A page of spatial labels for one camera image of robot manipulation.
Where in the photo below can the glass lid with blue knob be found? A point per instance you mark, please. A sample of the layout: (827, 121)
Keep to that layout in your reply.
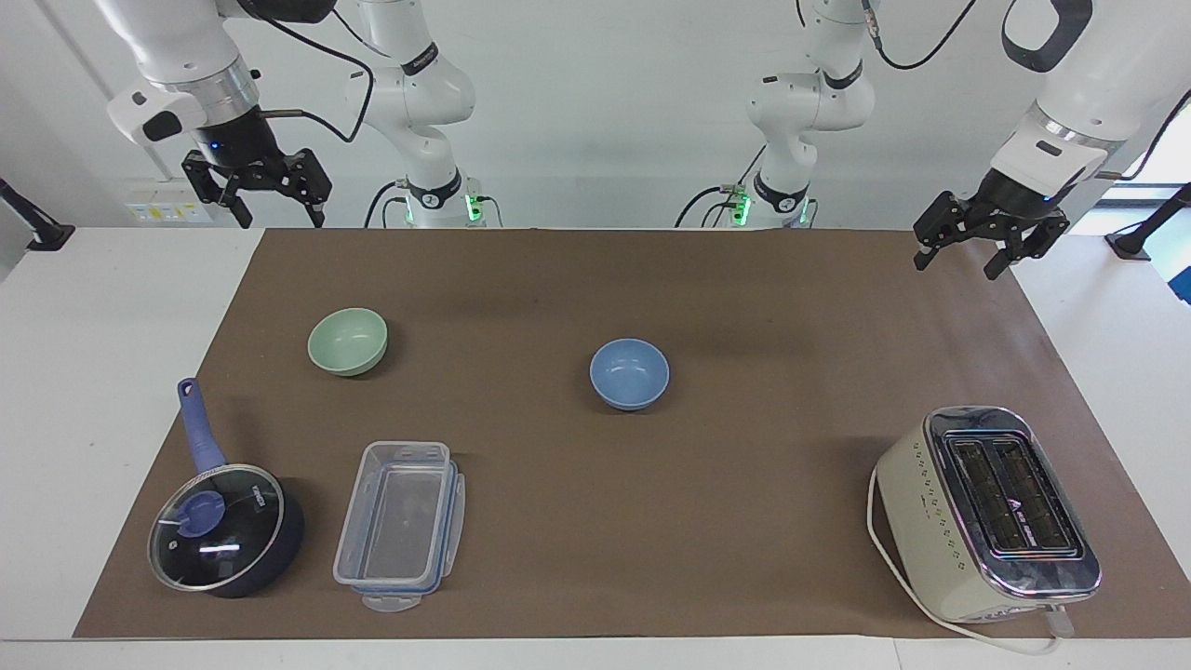
(216, 530)

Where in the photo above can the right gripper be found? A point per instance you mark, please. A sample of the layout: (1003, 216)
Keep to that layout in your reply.
(240, 144)

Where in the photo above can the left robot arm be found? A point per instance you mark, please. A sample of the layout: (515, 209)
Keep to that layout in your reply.
(1098, 84)

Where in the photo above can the black stand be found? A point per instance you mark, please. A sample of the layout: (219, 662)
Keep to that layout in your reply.
(1140, 240)
(42, 233)

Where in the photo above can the green bowl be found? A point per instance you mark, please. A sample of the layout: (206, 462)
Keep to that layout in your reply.
(346, 342)

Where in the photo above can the white wall socket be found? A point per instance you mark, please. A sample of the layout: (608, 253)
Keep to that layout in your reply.
(172, 205)

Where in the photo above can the blue bowl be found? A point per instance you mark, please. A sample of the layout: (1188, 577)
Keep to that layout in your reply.
(629, 374)

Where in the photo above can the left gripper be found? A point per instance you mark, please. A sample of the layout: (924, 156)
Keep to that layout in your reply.
(1019, 207)

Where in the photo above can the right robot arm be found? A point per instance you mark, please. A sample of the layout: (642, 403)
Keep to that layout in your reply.
(409, 93)

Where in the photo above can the clear plastic food container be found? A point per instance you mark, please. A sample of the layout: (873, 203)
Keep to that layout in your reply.
(402, 526)

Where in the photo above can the cream and chrome toaster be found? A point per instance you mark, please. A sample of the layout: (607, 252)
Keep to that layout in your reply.
(940, 530)

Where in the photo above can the blue saucepan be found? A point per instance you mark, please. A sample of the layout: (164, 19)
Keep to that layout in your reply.
(202, 428)

